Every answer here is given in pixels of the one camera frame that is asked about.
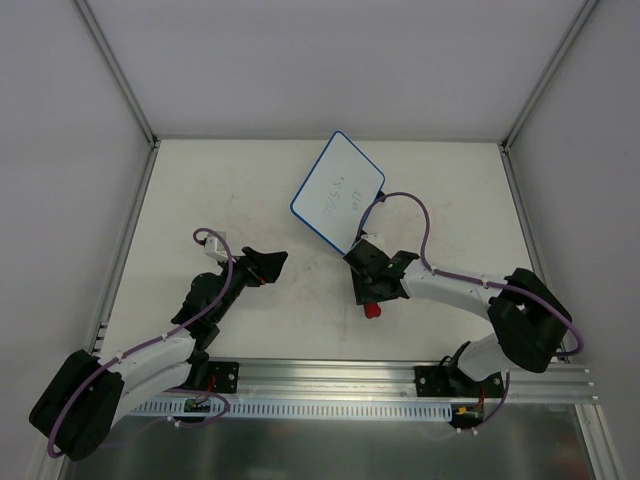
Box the red bone-shaped eraser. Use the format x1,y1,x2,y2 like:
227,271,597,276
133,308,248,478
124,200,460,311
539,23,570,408
363,302,382,319

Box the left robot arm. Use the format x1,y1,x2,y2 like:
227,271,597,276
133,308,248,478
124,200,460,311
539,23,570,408
29,230,288,461

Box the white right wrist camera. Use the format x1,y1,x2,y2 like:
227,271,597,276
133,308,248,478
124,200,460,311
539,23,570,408
362,234,385,250

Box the blue-framed whiteboard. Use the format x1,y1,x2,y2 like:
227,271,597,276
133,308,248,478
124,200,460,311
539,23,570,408
290,131,386,255

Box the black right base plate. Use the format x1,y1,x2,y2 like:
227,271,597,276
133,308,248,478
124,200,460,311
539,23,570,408
413,365,504,399

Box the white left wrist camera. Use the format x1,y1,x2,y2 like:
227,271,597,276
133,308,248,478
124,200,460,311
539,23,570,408
193,228,229,262

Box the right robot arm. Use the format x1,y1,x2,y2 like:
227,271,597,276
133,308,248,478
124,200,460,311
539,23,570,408
344,238,584,396

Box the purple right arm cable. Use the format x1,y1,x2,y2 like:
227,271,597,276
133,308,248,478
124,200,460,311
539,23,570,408
355,191,586,357

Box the white slotted cable duct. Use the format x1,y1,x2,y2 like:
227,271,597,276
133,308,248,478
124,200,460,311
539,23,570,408
131,396,453,423

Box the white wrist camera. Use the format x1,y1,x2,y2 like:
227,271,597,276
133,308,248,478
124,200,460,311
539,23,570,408
193,228,229,262
362,234,385,250

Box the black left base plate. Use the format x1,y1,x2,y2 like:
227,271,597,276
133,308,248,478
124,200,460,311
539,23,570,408
205,361,240,394

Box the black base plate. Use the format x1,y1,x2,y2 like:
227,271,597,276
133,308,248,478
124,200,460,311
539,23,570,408
413,365,504,399
205,361,240,394

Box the aluminium mounting rail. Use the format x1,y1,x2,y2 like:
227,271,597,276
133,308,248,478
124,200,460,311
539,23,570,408
232,359,599,404

